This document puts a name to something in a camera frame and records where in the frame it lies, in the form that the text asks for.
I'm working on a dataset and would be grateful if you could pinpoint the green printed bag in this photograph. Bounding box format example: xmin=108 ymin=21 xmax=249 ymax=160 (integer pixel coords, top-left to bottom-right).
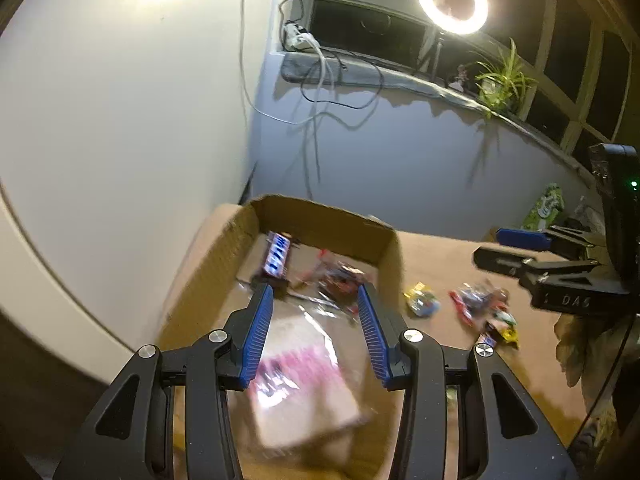
xmin=522 ymin=182 xmax=566 ymax=233

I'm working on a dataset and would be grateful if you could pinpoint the white cable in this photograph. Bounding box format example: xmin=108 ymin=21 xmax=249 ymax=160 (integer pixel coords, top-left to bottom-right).
xmin=239 ymin=0 xmax=337 ymax=126

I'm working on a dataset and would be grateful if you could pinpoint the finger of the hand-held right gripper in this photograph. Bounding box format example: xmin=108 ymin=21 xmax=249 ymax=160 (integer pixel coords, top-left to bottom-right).
xmin=472 ymin=246 xmax=628 ymax=312
xmin=495 ymin=225 xmax=608 ymax=261

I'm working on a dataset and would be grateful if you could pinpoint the olive cloth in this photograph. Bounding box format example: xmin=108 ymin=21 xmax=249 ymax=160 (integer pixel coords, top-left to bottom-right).
xmin=552 ymin=310 xmax=621 ymax=428

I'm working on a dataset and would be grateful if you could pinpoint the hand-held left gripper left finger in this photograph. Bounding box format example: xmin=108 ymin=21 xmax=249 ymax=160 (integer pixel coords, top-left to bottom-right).
xmin=60 ymin=282 xmax=276 ymax=480

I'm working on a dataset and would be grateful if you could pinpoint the ring light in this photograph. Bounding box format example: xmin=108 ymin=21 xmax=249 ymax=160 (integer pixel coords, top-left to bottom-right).
xmin=416 ymin=0 xmax=489 ymax=37

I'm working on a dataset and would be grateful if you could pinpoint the black tripod stand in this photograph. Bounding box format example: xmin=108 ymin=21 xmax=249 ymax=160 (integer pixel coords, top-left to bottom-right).
xmin=417 ymin=30 xmax=446 ymax=81

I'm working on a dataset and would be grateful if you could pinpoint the green potted plant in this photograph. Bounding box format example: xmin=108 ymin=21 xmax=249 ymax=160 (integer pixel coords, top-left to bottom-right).
xmin=472 ymin=37 xmax=538 ymax=118

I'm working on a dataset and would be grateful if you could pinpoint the small yellow snack packet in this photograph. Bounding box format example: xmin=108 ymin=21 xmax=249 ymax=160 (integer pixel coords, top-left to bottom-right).
xmin=482 ymin=310 xmax=521 ymax=351

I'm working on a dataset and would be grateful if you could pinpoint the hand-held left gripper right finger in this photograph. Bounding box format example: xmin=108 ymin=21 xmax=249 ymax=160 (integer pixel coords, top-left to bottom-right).
xmin=356 ymin=282 xmax=581 ymax=480

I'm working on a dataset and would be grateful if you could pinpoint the white power strip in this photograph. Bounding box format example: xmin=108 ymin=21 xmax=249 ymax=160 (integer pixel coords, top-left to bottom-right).
xmin=282 ymin=22 xmax=321 ymax=52

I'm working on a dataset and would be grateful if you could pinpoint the window frame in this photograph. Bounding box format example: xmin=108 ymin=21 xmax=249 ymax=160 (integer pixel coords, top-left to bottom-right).
xmin=295 ymin=0 xmax=640 ymax=161

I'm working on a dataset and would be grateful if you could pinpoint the clear red candy packet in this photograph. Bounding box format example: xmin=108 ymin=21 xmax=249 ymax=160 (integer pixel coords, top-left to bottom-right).
xmin=448 ymin=284 xmax=511 ymax=331
xmin=300 ymin=249 xmax=371 ymax=317

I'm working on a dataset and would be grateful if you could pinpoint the cardboard box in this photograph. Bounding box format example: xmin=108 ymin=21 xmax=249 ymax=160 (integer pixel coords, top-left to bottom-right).
xmin=155 ymin=194 xmax=406 ymax=480

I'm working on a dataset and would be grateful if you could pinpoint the pink wafer packet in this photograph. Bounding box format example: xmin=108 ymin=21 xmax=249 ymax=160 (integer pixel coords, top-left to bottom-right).
xmin=247 ymin=305 xmax=376 ymax=453

